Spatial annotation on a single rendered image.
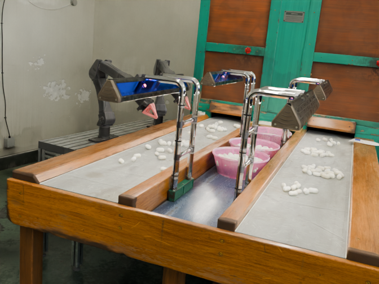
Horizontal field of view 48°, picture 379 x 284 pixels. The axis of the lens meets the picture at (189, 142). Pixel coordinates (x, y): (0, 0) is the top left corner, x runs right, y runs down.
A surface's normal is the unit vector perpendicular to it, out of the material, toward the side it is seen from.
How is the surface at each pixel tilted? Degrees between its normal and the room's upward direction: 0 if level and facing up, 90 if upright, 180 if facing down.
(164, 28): 90
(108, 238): 90
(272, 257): 90
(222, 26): 90
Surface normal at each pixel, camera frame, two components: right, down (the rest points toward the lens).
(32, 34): 0.88, 0.19
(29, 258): -0.36, 0.18
